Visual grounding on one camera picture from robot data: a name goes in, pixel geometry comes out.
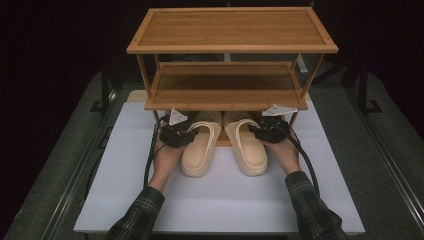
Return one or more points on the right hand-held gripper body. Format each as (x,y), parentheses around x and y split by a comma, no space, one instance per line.
(273,128)

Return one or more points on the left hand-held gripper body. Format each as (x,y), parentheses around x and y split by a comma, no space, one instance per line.
(173,135)

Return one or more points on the beige rubber slipper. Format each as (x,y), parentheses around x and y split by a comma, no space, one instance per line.
(200,156)
(248,150)

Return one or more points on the wooden shoe rack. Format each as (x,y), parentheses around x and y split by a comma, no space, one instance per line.
(233,30)

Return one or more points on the person's left hand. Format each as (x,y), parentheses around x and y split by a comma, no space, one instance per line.
(166,163)

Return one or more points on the person's right hand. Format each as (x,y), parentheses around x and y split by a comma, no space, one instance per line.
(283,156)

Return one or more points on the white bar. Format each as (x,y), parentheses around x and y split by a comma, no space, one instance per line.
(302,65)

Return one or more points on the black metal stand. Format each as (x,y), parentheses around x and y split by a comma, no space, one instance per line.
(105,90)
(365,90)

